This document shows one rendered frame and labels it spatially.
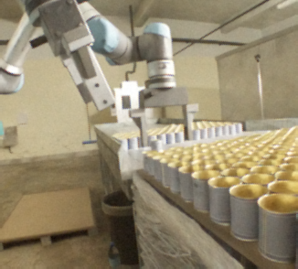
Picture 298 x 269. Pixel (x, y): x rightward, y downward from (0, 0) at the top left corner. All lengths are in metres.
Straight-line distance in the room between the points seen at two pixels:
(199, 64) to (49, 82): 5.64
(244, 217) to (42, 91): 7.32
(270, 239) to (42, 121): 7.31
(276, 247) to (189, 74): 8.32
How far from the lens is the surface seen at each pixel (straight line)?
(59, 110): 7.39
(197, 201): 0.51
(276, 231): 0.35
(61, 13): 0.30
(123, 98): 6.03
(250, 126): 1.99
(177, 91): 0.59
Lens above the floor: 1.34
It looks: 3 degrees down
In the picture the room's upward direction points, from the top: 5 degrees counter-clockwise
